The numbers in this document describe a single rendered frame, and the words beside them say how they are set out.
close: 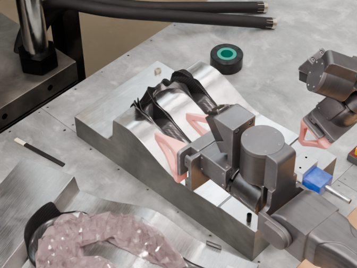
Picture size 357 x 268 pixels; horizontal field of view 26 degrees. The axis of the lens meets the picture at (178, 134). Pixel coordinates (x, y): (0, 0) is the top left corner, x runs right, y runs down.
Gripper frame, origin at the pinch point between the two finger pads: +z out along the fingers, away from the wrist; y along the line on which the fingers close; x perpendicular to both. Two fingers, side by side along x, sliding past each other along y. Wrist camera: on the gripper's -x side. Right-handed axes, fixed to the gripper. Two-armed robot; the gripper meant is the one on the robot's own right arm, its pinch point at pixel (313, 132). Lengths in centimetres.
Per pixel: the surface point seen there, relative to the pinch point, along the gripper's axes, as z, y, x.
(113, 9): 39, -9, -51
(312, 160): 7.9, -1.7, 4.4
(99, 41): 162, -75, -80
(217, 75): 21.1, -7.1, -21.6
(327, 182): 6.9, -0.4, 9.3
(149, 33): 156, -94, -70
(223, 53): 37, -24, -27
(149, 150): 20.8, 17.6, -17.4
